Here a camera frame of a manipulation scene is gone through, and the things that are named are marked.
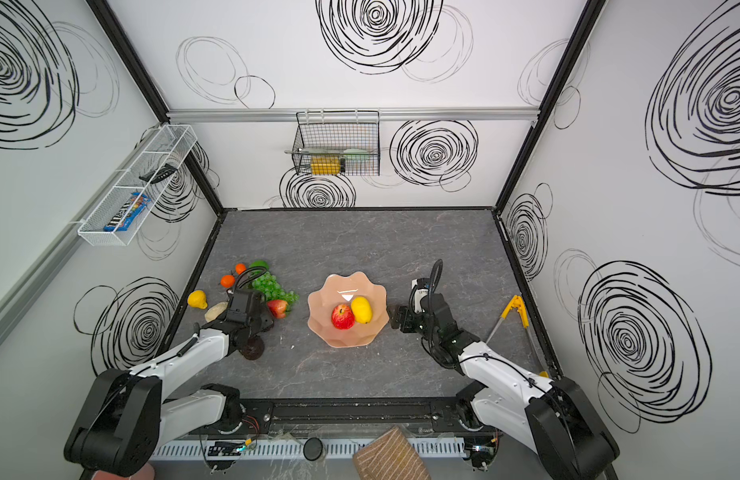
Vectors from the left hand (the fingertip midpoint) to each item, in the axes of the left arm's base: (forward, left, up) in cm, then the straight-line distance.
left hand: (266, 314), depth 91 cm
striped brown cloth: (-33, -38, +1) cm, 51 cm away
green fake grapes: (+7, -1, +2) cm, 7 cm away
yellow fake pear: (+3, +22, +2) cm, 22 cm away
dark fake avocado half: (-12, -1, +4) cm, 13 cm away
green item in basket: (+39, -24, +32) cm, 56 cm away
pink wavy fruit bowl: (+8, -22, +1) cm, 24 cm away
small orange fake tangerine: (+15, +12, +2) cm, 19 cm away
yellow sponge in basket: (+34, -17, +31) cm, 49 cm away
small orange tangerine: (+11, +15, +1) cm, 19 cm away
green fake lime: (+17, +6, +3) cm, 18 cm away
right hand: (0, -40, +6) cm, 40 cm away
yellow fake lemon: (+1, -30, +4) cm, 30 cm away
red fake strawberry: (+1, -4, +3) cm, 5 cm away
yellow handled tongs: (+6, -77, +1) cm, 78 cm away
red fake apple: (-2, -25, +5) cm, 25 cm away
